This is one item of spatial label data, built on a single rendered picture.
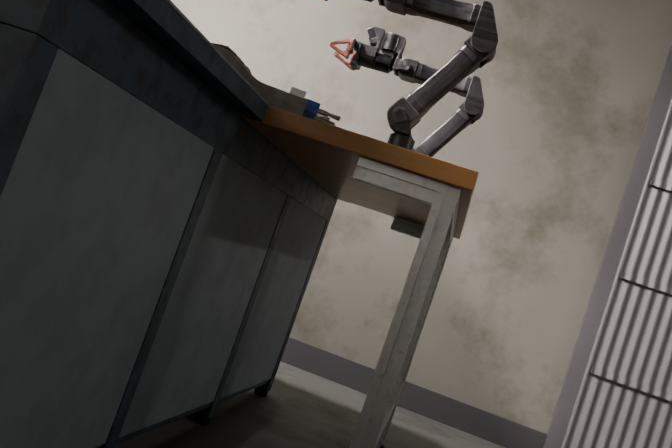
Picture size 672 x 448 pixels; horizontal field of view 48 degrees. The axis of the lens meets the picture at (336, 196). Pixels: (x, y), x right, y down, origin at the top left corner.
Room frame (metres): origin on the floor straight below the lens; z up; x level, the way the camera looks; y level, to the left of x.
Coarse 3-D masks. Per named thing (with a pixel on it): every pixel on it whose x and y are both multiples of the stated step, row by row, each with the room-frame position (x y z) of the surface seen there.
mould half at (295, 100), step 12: (216, 48) 1.60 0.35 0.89; (228, 60) 1.61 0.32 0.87; (240, 72) 1.61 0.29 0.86; (252, 84) 1.61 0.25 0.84; (264, 84) 1.61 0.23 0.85; (264, 96) 1.62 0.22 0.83; (276, 96) 1.62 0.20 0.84; (288, 96) 1.62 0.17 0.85; (288, 108) 1.62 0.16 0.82; (300, 108) 1.62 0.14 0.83
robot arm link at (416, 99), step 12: (468, 48) 1.73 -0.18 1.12; (456, 60) 1.74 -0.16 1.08; (468, 60) 1.73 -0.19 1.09; (480, 60) 1.73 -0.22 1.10; (444, 72) 1.74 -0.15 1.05; (456, 72) 1.74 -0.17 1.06; (468, 72) 1.74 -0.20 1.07; (432, 84) 1.74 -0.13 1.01; (444, 84) 1.74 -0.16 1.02; (456, 84) 1.76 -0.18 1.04; (408, 96) 1.75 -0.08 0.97; (420, 96) 1.74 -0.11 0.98; (432, 96) 1.74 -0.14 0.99; (408, 108) 1.74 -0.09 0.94; (420, 108) 1.74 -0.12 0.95; (420, 120) 1.79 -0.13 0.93
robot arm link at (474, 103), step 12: (408, 60) 2.35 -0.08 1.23; (408, 72) 2.35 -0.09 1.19; (420, 72) 2.35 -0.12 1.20; (432, 72) 2.35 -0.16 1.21; (468, 84) 2.32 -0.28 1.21; (480, 84) 2.30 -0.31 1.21; (468, 96) 2.30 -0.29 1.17; (480, 96) 2.30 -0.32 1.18; (468, 108) 2.30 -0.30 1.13; (480, 108) 2.29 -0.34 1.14
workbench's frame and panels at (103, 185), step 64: (0, 0) 0.85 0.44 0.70; (64, 0) 0.87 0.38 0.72; (128, 0) 0.92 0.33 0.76; (0, 64) 0.85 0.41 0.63; (64, 64) 0.91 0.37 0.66; (128, 64) 1.05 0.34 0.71; (192, 64) 1.19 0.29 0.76; (0, 128) 0.84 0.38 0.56; (64, 128) 0.96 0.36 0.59; (128, 128) 1.12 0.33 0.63; (192, 128) 1.33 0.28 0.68; (0, 192) 0.89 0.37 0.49; (64, 192) 1.02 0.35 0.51; (128, 192) 1.19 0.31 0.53; (192, 192) 1.44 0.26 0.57; (256, 192) 1.82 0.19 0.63; (320, 192) 2.46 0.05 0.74; (0, 256) 0.94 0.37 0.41; (64, 256) 1.08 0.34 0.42; (128, 256) 1.27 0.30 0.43; (192, 256) 1.56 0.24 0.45; (256, 256) 2.01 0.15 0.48; (0, 320) 0.99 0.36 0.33; (64, 320) 1.14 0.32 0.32; (128, 320) 1.37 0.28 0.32; (192, 320) 1.70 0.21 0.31; (256, 320) 2.24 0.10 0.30; (0, 384) 1.04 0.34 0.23; (64, 384) 1.22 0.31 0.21; (128, 384) 1.47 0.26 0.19; (192, 384) 1.86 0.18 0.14; (256, 384) 2.55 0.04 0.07
